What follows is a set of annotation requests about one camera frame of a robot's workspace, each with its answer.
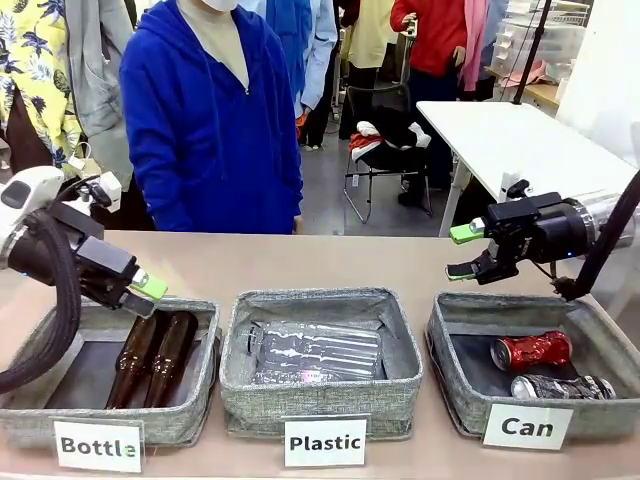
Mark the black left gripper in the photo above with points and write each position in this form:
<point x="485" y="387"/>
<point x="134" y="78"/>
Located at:
<point x="105" y="265"/>

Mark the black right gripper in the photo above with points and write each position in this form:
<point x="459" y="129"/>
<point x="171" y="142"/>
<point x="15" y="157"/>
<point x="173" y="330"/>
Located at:
<point x="545" y="230"/>

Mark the brown glass bottle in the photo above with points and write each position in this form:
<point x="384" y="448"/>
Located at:
<point x="132" y="355"/>
<point x="172" y="355"/>

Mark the crushed red can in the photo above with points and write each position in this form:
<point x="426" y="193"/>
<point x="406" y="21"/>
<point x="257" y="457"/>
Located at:
<point x="535" y="349"/>

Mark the crushed black can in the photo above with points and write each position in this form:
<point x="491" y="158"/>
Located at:
<point x="565" y="387"/>

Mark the small clear water bottle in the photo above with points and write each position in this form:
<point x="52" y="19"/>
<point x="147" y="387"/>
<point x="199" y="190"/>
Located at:
<point x="307" y="375"/>

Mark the large clear plastic bottle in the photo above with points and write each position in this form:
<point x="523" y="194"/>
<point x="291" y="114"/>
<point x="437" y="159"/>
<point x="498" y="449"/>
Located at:
<point x="320" y="350"/>

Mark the person's right forearm blue sleeve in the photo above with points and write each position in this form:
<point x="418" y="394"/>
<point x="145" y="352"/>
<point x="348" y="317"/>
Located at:
<point x="145" y="195"/>

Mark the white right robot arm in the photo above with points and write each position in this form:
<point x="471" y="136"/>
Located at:
<point x="600" y="215"/>

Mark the person's left forearm blue sleeve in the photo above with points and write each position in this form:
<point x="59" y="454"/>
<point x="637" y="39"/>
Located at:
<point x="292" y="180"/>

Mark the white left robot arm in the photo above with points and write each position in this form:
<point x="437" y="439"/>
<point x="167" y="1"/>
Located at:
<point x="25" y="195"/>

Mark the grey fabric basket can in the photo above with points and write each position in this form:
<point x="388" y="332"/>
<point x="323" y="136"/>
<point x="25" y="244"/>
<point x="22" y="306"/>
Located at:
<point x="450" y="385"/>

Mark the grey fabric basket bottle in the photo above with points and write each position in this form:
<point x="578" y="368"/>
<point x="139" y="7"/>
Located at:
<point x="30" y="405"/>

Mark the white sign reading Can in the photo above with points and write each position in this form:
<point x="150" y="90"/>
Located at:
<point x="527" y="427"/>

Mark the grey fabric basket plastic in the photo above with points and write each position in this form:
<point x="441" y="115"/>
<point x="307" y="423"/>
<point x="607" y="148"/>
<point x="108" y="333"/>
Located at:
<point x="320" y="405"/>

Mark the person's left hand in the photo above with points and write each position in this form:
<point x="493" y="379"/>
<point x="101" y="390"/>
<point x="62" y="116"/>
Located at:
<point x="298" y="225"/>

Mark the white side table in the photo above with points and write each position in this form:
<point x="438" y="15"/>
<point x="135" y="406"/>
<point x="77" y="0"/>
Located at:
<point x="500" y="135"/>

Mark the black and white garment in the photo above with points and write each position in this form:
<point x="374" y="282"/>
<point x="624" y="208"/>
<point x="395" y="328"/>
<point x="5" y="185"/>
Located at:
<point x="400" y="132"/>

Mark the white price tag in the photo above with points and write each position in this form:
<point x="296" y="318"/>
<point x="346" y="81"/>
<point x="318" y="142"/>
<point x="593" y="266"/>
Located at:
<point x="76" y="161"/>

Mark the red orange garment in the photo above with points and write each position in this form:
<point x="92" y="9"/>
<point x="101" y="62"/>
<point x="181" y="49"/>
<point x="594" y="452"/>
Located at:
<point x="362" y="145"/>

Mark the white sign reading Bottle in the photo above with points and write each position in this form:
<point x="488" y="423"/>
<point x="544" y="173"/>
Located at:
<point x="97" y="445"/>

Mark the person in blue hoodie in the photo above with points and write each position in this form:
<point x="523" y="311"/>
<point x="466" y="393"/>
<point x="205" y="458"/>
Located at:
<point x="210" y="140"/>

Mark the wooden desk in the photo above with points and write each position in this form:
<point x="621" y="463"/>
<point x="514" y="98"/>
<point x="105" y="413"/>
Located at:
<point x="542" y="95"/>

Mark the black folding chair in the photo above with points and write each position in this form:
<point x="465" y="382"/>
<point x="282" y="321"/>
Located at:
<point x="380" y="97"/>

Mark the pink cloth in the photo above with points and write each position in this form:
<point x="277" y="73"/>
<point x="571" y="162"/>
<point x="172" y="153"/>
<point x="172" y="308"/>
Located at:
<point x="527" y="75"/>

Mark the brown skirt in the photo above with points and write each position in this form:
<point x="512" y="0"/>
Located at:
<point x="25" y="145"/>

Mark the pink hanging garment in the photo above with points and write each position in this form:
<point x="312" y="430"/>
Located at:
<point x="475" y="45"/>

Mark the black stand pole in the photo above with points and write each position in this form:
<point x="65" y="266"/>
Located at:
<point x="532" y="50"/>

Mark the white plastic storage drawers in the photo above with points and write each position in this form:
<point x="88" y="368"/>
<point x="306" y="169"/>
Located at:
<point x="550" y="40"/>

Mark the grey hanging hoodie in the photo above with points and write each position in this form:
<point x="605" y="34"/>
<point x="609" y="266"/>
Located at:
<point x="95" y="75"/>

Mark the white sign reading Plastic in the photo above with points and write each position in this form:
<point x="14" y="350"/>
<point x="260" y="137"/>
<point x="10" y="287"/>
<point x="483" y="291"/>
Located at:
<point x="325" y="442"/>

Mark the yellow floral shirt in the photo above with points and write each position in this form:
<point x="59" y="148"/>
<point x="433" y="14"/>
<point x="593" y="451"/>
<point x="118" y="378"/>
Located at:
<point x="35" y="75"/>

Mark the light blue shirt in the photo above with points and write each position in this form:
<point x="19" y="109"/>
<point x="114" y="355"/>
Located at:
<point x="320" y="50"/>

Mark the blue hanging garment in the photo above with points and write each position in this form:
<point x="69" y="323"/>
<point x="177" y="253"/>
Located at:
<point x="290" y="20"/>

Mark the white face mask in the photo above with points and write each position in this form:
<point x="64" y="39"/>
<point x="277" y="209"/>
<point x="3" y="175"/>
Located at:
<point x="220" y="3"/>

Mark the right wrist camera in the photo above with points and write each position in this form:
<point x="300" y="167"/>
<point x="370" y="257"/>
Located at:
<point x="514" y="187"/>

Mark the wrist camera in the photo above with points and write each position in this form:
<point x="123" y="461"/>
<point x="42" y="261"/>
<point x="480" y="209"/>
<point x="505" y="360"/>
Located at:
<point x="107" y="192"/>
<point x="514" y="187"/>

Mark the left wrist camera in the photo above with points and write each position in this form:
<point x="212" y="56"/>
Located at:
<point x="107" y="192"/>

